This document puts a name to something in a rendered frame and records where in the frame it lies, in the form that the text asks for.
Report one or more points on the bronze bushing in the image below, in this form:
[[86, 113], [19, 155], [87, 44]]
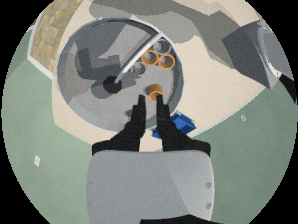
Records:
[[167, 65], [154, 88], [147, 61]]

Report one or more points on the blue rectangular crate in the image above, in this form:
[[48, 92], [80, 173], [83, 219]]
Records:
[[181, 124]]

